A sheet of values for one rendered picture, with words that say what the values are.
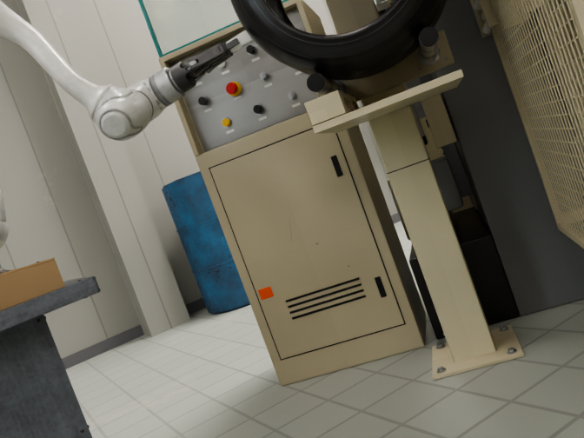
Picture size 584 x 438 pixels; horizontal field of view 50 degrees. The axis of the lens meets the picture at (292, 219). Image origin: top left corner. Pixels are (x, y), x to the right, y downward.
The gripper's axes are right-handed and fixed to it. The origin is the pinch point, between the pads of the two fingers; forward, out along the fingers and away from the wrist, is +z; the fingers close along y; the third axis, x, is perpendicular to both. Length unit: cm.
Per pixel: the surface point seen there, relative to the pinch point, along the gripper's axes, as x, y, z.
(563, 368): 115, 5, 34
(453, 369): 109, 21, 6
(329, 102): 26.6, -10.6, 14.4
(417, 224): 67, 26, 16
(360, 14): 4.6, 26.3, 29.8
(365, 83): 23.1, 23.9, 22.0
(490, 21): 26, 19, 59
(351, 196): 51, 51, -1
